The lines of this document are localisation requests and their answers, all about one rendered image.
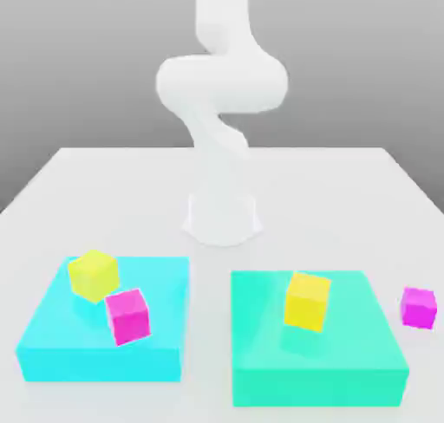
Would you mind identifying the small golden yellow cube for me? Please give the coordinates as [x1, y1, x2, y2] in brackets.
[283, 271, 333, 334]

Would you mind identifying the small pink magenta cube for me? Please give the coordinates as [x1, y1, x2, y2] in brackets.
[104, 288, 153, 347]

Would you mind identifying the large turquoise box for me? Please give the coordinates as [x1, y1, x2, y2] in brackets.
[230, 270, 411, 408]

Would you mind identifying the large cyan box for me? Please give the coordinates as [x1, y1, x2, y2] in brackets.
[14, 255, 191, 383]

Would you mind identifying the small violet magenta cube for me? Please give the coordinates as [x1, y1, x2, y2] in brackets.
[400, 286, 439, 330]

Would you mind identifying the small lime yellow cube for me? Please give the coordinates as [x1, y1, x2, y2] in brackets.
[67, 249, 121, 304]

